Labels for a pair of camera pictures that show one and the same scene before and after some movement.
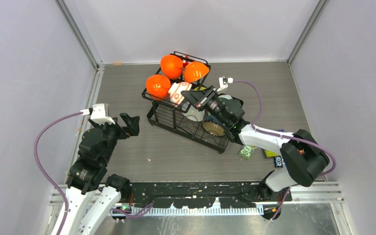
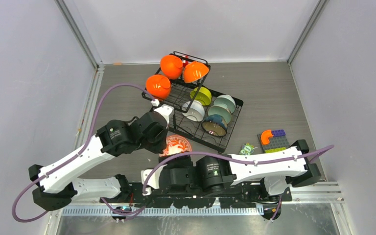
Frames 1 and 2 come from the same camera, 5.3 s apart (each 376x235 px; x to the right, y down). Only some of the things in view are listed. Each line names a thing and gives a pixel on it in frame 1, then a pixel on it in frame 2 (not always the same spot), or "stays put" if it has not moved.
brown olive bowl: [213, 127] stays put
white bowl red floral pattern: [175, 90] -> [176, 144]
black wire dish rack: [172, 111] stays put
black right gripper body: [213, 104] -> [180, 163]
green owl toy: [246, 151] stays put
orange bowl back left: [171, 66] stays put
